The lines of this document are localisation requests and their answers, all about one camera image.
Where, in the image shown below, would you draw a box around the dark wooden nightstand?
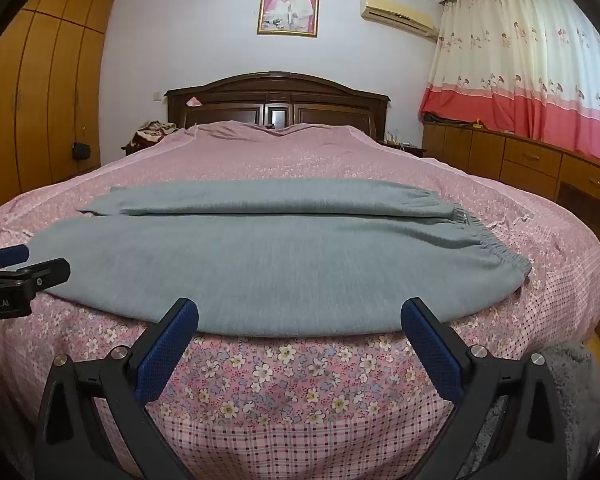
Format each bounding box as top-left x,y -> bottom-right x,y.
382,139 -> 428,161

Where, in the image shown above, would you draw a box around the grey pants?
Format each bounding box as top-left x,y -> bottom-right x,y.
27,178 -> 533,337

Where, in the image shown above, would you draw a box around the wooden wardrobe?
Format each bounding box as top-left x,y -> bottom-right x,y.
0,0 -> 116,216

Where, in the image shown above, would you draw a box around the cream and red floral curtain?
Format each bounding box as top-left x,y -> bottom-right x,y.
420,0 -> 600,163

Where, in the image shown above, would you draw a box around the grey fluffy rug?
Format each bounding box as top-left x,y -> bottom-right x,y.
460,342 -> 600,480

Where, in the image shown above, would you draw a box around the dark wooden headboard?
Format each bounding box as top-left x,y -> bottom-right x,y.
164,72 -> 392,142

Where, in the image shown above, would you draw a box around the wooden drawer cabinet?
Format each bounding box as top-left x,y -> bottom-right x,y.
422,120 -> 600,221

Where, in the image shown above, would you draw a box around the wall air conditioner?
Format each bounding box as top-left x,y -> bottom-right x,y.
360,0 -> 440,40

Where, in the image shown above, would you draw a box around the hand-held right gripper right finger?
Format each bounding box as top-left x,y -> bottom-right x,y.
400,297 -> 573,480

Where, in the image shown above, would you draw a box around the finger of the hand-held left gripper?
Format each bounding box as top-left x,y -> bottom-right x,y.
0,245 -> 30,273
0,258 -> 72,295

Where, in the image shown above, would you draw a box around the pile of clothes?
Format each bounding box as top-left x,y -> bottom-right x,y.
125,120 -> 178,151

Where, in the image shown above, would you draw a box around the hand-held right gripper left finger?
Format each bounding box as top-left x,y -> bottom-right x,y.
32,297 -> 201,480

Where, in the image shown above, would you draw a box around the pink floral bed sheet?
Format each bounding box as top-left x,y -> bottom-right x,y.
0,121 -> 600,480

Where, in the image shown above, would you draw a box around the framed wall photo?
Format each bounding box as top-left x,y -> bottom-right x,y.
257,0 -> 322,38

